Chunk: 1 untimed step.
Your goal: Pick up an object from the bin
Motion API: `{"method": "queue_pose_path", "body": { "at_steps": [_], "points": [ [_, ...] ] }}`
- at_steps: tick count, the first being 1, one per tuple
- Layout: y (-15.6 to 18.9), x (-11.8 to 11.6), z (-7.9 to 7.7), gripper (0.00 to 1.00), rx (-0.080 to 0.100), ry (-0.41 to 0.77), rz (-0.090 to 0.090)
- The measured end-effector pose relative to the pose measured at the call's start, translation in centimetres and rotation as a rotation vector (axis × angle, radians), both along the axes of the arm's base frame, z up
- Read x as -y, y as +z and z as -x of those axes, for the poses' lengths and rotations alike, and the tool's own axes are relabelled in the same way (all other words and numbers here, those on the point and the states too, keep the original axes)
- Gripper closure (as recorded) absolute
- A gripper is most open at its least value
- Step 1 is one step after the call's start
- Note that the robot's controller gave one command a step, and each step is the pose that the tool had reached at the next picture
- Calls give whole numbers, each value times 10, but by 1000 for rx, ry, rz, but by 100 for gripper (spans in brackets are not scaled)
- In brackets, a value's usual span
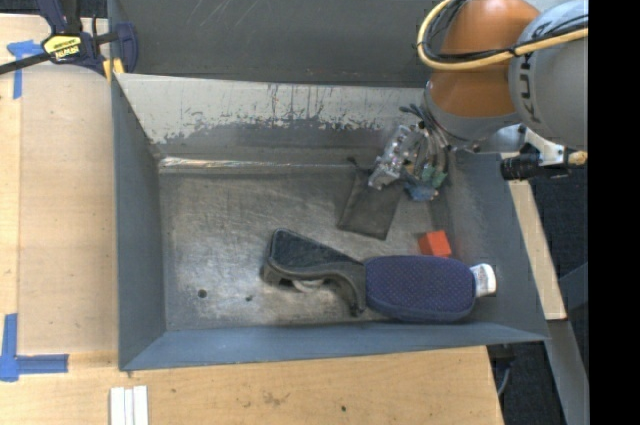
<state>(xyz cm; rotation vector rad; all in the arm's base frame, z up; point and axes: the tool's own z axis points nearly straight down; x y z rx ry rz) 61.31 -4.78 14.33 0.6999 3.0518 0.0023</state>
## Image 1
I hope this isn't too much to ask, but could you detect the white plastic bottle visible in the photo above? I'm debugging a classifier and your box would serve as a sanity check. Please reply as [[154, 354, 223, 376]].
[[469, 262, 498, 298]]

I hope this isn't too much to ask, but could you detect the orange-red block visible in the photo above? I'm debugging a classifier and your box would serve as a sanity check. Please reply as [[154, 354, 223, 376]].
[[417, 229, 454, 259]]

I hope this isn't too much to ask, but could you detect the grey metal bin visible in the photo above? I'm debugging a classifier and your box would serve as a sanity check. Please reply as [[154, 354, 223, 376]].
[[105, 0, 551, 372]]

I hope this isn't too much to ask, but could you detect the dark grey cloth pouch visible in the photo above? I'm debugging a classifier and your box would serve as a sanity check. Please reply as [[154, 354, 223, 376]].
[[337, 156, 405, 242]]

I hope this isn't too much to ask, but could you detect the black cylinder on white bracket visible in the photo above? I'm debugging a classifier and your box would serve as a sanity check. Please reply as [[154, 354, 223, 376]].
[[501, 125, 589, 182]]

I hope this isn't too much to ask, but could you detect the black fabric shoe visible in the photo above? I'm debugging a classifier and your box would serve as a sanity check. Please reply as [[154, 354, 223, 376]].
[[259, 227, 369, 317]]

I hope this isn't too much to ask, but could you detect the blue dotted fabric pouch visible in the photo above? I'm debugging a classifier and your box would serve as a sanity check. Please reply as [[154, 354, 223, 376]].
[[363, 255, 477, 324]]

